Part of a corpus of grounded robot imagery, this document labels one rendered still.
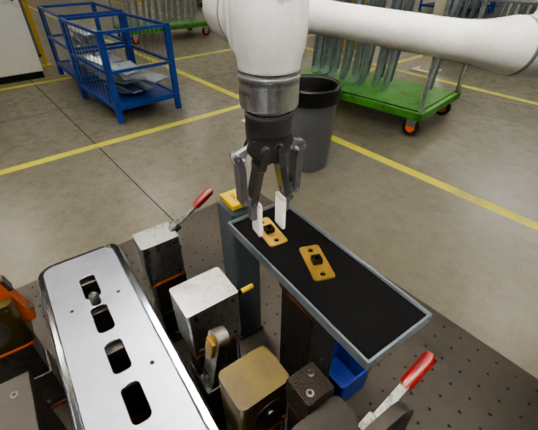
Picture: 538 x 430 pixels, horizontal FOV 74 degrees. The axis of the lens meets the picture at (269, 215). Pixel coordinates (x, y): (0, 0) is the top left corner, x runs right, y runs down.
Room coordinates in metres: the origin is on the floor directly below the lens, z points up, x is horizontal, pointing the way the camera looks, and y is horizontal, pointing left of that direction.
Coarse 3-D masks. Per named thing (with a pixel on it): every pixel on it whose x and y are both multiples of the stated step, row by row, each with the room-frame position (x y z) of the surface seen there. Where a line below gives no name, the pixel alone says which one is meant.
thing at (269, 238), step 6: (252, 222) 0.56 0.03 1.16; (264, 222) 0.56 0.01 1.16; (270, 222) 0.56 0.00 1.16; (264, 228) 0.53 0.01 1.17; (270, 228) 0.54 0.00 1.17; (276, 228) 0.54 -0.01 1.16; (264, 234) 0.53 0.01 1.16; (270, 234) 0.53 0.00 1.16; (276, 234) 0.53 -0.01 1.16; (282, 234) 0.53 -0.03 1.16; (270, 240) 0.51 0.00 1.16; (282, 240) 0.51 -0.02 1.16; (270, 246) 0.49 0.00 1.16
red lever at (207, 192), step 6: (204, 192) 0.72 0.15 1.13; (210, 192) 0.72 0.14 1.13; (198, 198) 0.71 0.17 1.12; (204, 198) 0.71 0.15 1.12; (198, 204) 0.70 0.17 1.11; (192, 210) 0.70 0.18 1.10; (186, 216) 0.69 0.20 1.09; (174, 222) 0.68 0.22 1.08; (180, 222) 0.68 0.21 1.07; (168, 228) 0.67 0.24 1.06; (174, 228) 0.66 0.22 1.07; (180, 228) 0.67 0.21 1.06
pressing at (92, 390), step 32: (96, 256) 0.64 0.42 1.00; (64, 288) 0.53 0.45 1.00; (128, 288) 0.53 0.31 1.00; (64, 320) 0.45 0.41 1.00; (128, 320) 0.45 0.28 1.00; (160, 320) 0.45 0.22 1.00; (64, 352) 0.38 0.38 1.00; (96, 352) 0.38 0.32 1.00; (128, 352) 0.38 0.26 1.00; (160, 352) 0.38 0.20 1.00; (64, 384) 0.32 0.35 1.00; (96, 384) 0.32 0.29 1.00; (128, 384) 0.32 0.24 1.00; (160, 384) 0.32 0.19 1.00; (192, 384) 0.32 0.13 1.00; (96, 416) 0.27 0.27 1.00; (128, 416) 0.27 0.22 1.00; (160, 416) 0.27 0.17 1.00; (192, 416) 0.27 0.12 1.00
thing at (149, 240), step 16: (160, 224) 0.69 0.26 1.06; (144, 240) 0.63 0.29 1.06; (160, 240) 0.63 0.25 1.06; (176, 240) 0.64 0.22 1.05; (144, 256) 0.59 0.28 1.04; (160, 256) 0.61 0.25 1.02; (176, 256) 0.63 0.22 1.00; (144, 272) 0.62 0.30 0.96; (160, 272) 0.61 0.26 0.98; (176, 272) 0.63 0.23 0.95; (160, 288) 0.61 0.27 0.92; (160, 304) 0.60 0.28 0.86; (176, 320) 0.62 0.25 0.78; (176, 336) 0.61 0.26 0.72
